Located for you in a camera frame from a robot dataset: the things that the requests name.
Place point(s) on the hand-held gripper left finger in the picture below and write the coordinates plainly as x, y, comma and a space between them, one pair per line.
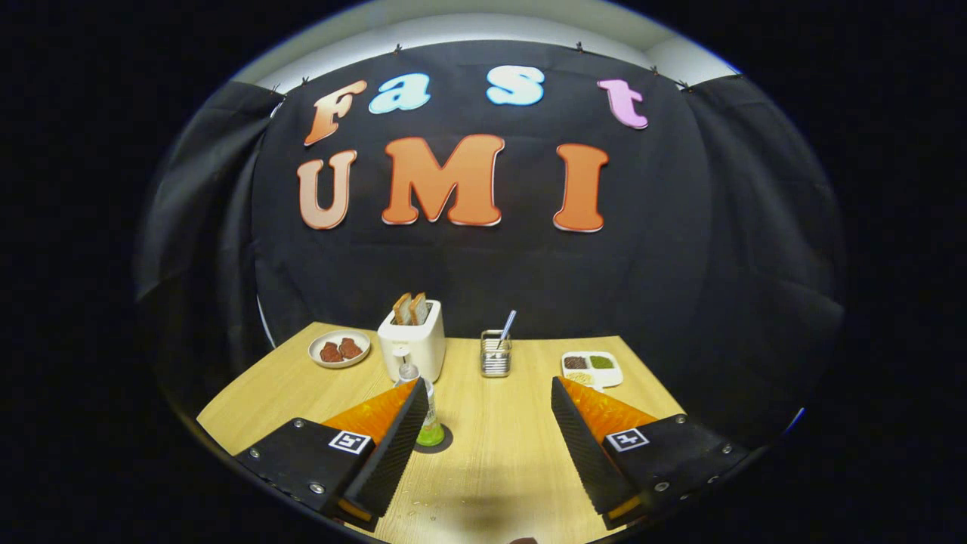
396, 446

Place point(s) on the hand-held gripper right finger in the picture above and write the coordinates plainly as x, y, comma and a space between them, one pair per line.
585, 446

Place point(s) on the clear juice bottle green base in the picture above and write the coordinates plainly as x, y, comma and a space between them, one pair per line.
431, 427

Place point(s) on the dark brown round coaster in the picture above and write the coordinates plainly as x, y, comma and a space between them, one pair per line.
447, 440

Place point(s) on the white divided dish with beans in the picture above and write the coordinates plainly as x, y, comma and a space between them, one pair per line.
591, 370

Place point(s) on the wooden table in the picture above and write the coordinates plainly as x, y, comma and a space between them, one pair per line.
498, 438

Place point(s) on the white toaster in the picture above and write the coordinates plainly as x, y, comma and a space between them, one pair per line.
415, 347

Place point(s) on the small beige round plate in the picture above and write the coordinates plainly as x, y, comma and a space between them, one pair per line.
339, 362

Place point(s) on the red-brown meat piece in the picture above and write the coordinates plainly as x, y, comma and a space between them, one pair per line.
350, 347
330, 352

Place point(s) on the toasted bread slice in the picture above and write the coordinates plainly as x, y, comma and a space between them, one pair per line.
418, 308
402, 310

